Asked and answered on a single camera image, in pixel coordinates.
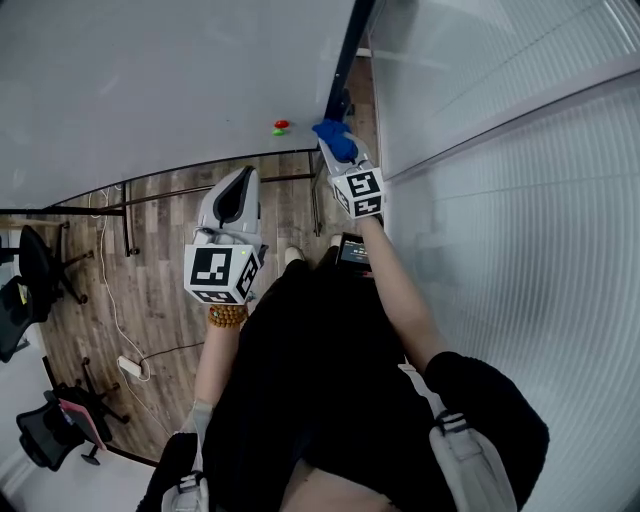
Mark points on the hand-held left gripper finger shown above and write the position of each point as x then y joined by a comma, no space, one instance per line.
210,210
251,215

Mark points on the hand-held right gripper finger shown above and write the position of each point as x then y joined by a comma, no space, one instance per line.
366,152
332,165

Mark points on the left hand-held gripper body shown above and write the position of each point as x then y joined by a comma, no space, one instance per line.
210,267

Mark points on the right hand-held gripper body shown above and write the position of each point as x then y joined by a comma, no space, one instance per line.
362,190

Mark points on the blue cloth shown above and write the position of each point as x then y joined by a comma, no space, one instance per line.
337,140

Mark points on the white whiteboard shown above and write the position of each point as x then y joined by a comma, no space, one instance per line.
150,75

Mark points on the person's left forearm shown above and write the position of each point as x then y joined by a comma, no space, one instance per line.
217,370

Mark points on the person's right forearm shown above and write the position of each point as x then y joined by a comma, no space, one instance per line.
400,300

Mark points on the person's right white shoe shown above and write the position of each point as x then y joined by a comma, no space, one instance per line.
336,241

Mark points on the person's white shoe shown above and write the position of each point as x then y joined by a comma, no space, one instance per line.
294,255
336,241

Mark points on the person's left white shoe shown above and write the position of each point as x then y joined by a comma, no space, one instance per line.
294,255

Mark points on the small black screen device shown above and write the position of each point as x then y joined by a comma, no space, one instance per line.
352,250

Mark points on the red round magnet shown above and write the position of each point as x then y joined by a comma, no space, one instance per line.
281,123

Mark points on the white power strip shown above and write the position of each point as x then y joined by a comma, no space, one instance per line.
130,366

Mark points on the person's black clothing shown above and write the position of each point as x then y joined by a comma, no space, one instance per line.
325,375

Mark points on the black office chair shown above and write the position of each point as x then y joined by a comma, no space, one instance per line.
35,260
45,440
15,320

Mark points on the light wooden desk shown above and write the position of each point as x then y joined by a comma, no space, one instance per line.
25,223

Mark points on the pink folder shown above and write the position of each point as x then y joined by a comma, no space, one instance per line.
85,425

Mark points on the white window blinds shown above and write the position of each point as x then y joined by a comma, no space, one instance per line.
550,300

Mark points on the white desk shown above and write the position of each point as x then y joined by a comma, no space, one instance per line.
75,490

